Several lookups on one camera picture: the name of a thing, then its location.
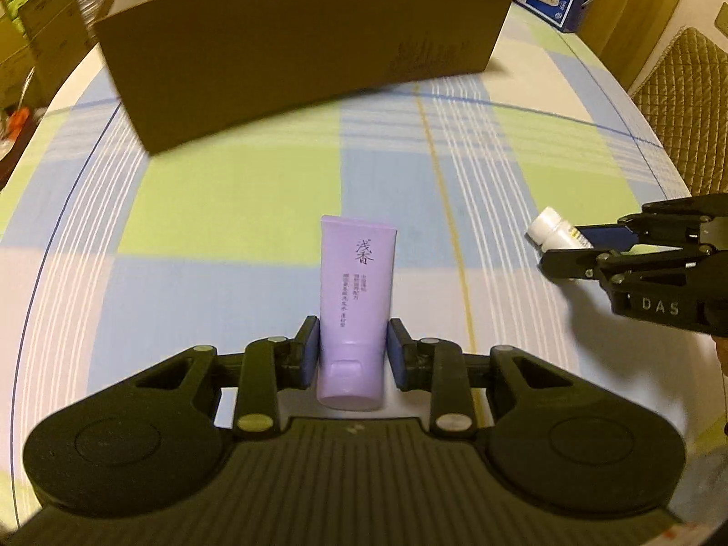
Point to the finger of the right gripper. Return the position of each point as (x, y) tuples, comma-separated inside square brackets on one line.
[(586, 264), (687, 223)]

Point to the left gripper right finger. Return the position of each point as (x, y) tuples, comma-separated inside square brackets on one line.
[(436, 366)]

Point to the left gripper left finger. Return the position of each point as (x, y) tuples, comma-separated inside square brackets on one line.
[(269, 366)]

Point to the white pill bottle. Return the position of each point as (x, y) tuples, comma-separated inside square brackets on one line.
[(550, 231)]

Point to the purple cosmetic tube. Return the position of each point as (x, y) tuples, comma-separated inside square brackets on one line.
[(357, 267)]

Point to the quilted chair cushion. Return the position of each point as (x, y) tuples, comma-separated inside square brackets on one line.
[(684, 99)]

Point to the brown cardboard storage box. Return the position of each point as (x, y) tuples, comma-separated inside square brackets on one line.
[(186, 69)]

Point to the brown cardboard carton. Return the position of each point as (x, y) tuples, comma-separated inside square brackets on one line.
[(55, 41)]

